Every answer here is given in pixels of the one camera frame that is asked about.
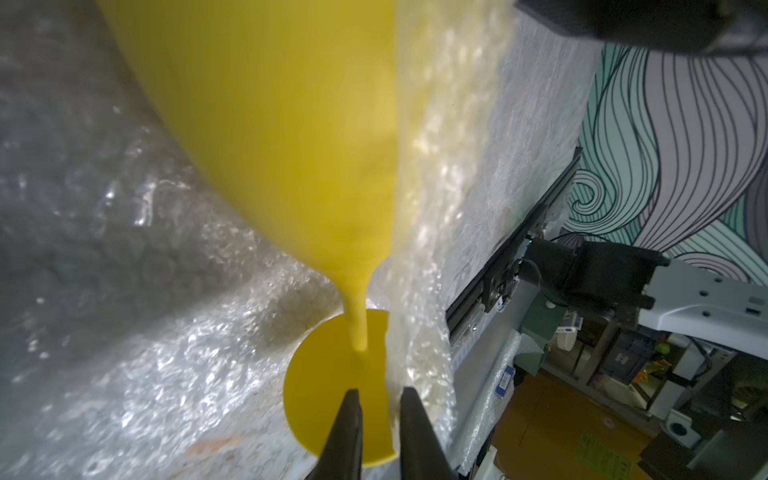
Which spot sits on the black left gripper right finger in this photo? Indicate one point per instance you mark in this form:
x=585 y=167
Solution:
x=421 y=455

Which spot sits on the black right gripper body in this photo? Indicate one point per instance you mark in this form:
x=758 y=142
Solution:
x=690 y=27

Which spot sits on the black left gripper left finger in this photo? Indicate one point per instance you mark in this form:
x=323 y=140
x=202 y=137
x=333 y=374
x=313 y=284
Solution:
x=342 y=455

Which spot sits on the yellow plastic wine glass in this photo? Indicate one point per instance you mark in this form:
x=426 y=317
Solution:
x=288 y=108

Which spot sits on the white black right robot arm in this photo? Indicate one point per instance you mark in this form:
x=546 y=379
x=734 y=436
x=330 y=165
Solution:
x=674 y=179

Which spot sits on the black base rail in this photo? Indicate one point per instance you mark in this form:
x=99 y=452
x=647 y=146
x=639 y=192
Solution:
x=495 y=280

